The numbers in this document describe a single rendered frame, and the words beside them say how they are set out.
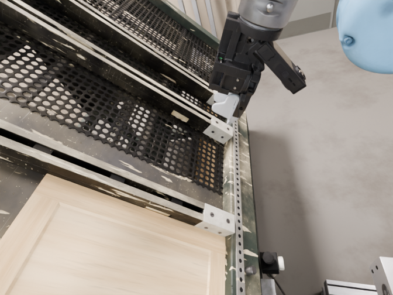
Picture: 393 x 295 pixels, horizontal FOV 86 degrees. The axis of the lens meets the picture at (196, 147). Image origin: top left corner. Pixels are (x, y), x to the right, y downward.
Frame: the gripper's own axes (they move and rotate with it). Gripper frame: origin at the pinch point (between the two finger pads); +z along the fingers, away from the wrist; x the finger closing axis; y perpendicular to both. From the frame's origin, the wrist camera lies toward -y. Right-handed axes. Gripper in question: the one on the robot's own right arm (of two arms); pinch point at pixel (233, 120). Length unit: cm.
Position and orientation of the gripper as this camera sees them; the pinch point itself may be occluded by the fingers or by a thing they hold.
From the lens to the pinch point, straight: 48.2
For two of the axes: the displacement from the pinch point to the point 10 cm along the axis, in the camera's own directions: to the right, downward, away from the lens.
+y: -9.7, -2.5, -0.2
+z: -1.8, 6.2, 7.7
